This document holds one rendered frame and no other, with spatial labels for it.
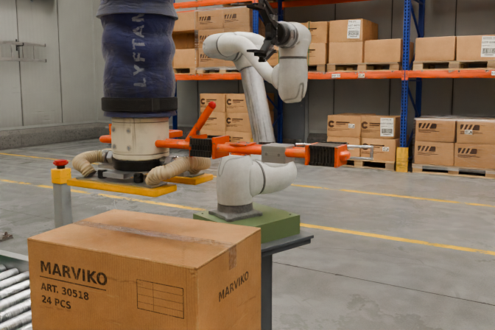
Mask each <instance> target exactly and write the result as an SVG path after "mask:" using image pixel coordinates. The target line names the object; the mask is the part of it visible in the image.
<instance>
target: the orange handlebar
mask: <svg viewBox="0 0 495 330"><path fill-rule="evenodd" d="M182 135H183V131H182V130H169V138H166V140H157V141H156V142H155V145H156V147H165V148H175V149H185V150H189V141H185V139H173V138H176V137H181V136H182ZM99 140H100V141H101V142H102V143H108V144H111V135H105V136H100V138H99ZM262 145H263V144H256V142H247V141H238V142H236V143H230V142H225V143H224V144H218V145H217V147H216V149H217V152H231V153H230V155H251V154H253V155H261V146H262ZM285 156H287V157H291V158H305V147H293V148H292V149H288V148H287V149H286V151H285ZM350 157H351V153H350V152H349V151H347V150H345V151H344V152H341V153H340V161H346V160H348V159H349V158H350Z"/></svg>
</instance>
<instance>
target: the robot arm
mask: <svg viewBox="0 0 495 330"><path fill-rule="evenodd" d="M246 7H247V8H250V9H253V10H259V12H260V14H261V16H262V18H263V20H264V22H263V23H264V26H265V38H264V37H262V36H260V35H258V34H255V33H251V32H225V33H219V34H214V35H210V36H208V37H207V38H206V39H205V40H204V41H203V52H204V53H205V54H206V55H207V56H208V57H210V58H217V59H220V60H229V61H233V62H234V64H235V66H236V68H237V69H238V71H239V72H240V73H241V77H242V84H243V88H244V92H245V100H246V104H247V111H248V116H249V120H250V127H251V131H252V135H253V142H256V144H259V142H260V141H265V142H274V143H275V136H274V132H273V125H272V121H271V117H270V109H269V105H268V101H267V95H266V91H265V87H264V80H263V79H265V80H266V81H267V82H269V83H271V84H273V86H274V87H275V88H276V89H277V90H278V94H279V96H280V98H281V99H282V101H284V102H285V103H294V102H300V101H301V100H302V99H303V98H304V96H305V94H306V89H307V82H308V66H307V52H308V48H309V45H310V43H311V40H312V36H311V32H310V31H309V30H308V29H307V28H306V27H305V26H304V25H302V24H299V23H297V22H284V21H279V22H276V21H275V15H277V12H276V11H274V10H273V8H272V7H271V6H270V4H269V2H268V1H267V0H258V2H256V3H254V4H249V5H246ZM274 46H277V47H278V50H279V64H278V65H276V66H275V67H274V68H272V67H271V66H270V65H269V63H268V62H267V60H268V59H269V58H270V57H271V56H272V55H273V54H274V53H276V52H277V50H276V49H275V47H274ZM230 153H231V152H230ZM230 153H229V156H225V157H222V158H221V160H220V163H219V166H218V169H217V202H218V203H217V208H215V209H211V210H209V211H208V214H211V215H214V216H216V217H219V218H221V219H224V220H225V221H226V222H233V221H236V220H243V219H247V218H251V217H260V216H262V215H263V213H262V211H258V210H256V209H254V208H253V197H255V196H256V195H258V194H269V193H273V192H279V191H281V190H283V189H285V188H287V187H288V186H290V185H291V184H292V183H293V182H294V181H295V179H296V177H297V169H296V165H295V163H294V162H293V161H292V162H289V163H287V164H275V163H266V162H261V155H253V154H251V157H250V156H249V155H230Z"/></svg>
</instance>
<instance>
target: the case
mask: <svg viewBox="0 0 495 330"><path fill-rule="evenodd" d="M27 247H28V260H29V286H30V300H31V313H32V330H261V228H256V227H250V226H244V225H233V224H227V223H221V222H210V221H204V220H193V219H187V218H181V217H171V216H164V215H158V214H147V213H141V212H135V211H124V210H119V209H113V210H110V211H106V212H104V213H101V214H98V215H95V216H92V217H89V218H86V219H83V220H80V221H77V222H73V223H71V224H68V225H64V226H62V227H59V228H56V229H53V230H50V231H47V232H44V233H41V234H38V235H35V236H31V237H29V238H27Z"/></svg>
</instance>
